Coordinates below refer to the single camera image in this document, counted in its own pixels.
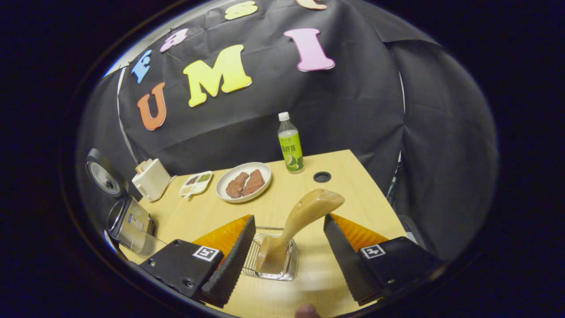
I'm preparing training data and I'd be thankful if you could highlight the dark grey rice cooker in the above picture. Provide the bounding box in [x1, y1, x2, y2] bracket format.
[85, 148, 156, 254]

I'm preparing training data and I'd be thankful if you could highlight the white divided sauce dish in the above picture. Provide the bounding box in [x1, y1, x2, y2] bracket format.
[178, 170, 213, 198]

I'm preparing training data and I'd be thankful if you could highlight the brown meat piece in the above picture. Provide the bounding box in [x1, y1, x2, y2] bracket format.
[241, 169, 265, 197]
[226, 172, 249, 199]

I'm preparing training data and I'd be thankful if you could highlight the metal wire chopstick holder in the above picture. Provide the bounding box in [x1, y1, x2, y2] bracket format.
[242, 227, 300, 282]

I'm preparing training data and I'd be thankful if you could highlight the green tea bottle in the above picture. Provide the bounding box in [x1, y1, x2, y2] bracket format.
[277, 112, 305, 174]

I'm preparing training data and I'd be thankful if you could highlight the white round plate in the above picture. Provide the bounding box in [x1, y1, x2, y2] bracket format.
[215, 162, 272, 204]

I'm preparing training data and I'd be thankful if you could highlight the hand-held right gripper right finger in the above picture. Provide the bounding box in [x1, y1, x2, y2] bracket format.
[323, 213, 442, 306]

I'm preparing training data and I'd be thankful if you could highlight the wooden spoon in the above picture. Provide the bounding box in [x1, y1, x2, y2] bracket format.
[256, 189, 345, 274]

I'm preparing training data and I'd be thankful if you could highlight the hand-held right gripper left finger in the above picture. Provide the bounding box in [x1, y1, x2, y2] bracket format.
[139, 214, 256, 308]

